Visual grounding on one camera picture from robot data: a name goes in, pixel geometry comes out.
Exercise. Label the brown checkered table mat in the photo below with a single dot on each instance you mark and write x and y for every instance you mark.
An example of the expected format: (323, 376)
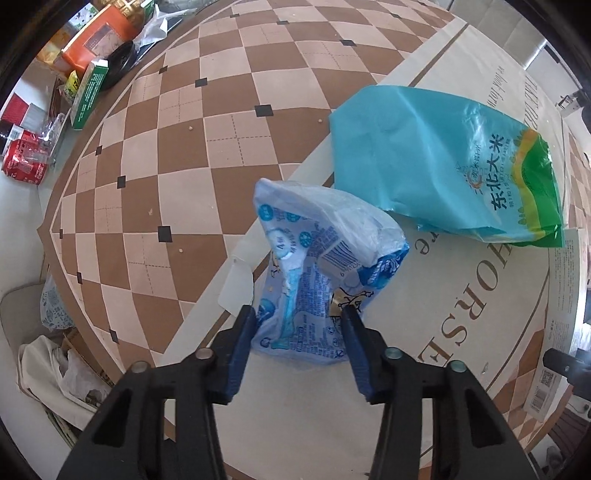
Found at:
(184, 161)

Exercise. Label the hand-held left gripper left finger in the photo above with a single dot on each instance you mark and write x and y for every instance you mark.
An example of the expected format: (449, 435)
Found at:
(240, 350)

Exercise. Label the pale blue plastic bag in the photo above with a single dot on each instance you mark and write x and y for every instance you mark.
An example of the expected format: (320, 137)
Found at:
(55, 302)

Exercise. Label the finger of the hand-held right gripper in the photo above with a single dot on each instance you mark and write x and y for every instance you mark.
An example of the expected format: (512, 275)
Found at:
(565, 364)

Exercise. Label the flat white box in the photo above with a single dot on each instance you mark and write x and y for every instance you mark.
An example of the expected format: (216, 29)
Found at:
(554, 323)

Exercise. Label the teal green rice bag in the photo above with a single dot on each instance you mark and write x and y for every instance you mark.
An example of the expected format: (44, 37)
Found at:
(429, 157)

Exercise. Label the red soda can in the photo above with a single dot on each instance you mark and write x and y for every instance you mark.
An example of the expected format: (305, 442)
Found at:
(25, 159)

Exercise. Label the black round container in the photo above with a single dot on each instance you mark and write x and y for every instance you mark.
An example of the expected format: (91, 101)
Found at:
(117, 64)

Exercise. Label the blue printed plastic bag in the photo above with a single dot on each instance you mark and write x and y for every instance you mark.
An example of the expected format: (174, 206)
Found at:
(314, 258)

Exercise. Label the orange box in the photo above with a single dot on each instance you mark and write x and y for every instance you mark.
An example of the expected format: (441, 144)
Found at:
(99, 39)

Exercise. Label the white cloth bag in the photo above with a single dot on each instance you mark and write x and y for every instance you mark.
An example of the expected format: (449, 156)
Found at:
(55, 369)

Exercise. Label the white crumpled wrapper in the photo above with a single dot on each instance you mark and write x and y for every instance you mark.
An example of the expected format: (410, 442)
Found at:
(154, 27)

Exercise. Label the yellow green small packet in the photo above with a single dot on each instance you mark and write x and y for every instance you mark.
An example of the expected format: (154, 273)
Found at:
(74, 85)

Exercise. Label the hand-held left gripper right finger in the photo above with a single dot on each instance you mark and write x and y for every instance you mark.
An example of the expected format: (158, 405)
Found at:
(358, 355)

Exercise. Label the green white small box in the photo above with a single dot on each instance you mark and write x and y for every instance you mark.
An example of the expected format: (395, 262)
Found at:
(90, 92)

